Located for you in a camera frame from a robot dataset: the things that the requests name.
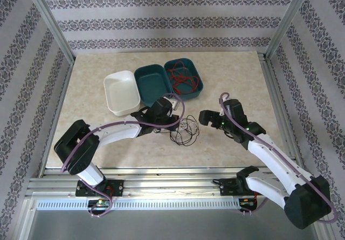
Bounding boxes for white cable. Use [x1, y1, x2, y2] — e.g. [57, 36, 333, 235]
[179, 118, 199, 136]

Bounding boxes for black cable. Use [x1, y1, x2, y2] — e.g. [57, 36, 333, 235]
[169, 114, 201, 147]

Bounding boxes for red cable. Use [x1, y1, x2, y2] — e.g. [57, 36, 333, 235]
[165, 59, 201, 95]

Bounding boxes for teal plastic tray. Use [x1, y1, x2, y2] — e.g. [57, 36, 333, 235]
[163, 58, 204, 101]
[134, 64, 173, 108]

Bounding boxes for white plastic tray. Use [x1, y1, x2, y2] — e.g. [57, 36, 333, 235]
[103, 70, 141, 116]

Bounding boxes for grey metal sheet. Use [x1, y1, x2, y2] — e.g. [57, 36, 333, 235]
[26, 210, 319, 240]

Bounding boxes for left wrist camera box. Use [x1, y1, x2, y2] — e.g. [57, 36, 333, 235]
[164, 94, 181, 111]

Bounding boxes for aluminium side rail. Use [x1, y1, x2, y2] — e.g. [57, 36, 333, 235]
[257, 52, 307, 170]
[40, 61, 75, 176]

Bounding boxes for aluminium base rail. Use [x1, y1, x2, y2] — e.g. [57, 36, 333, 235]
[26, 167, 320, 197]

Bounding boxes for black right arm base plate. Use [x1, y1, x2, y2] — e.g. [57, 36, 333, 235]
[219, 179, 243, 197]

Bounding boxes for slotted white cable duct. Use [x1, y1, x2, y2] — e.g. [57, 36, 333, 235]
[36, 198, 241, 211]

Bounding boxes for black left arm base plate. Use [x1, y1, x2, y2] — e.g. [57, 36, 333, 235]
[76, 180, 125, 197]

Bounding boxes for aluminium frame post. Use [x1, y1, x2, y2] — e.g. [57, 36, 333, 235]
[26, 0, 75, 64]
[265, 0, 316, 60]

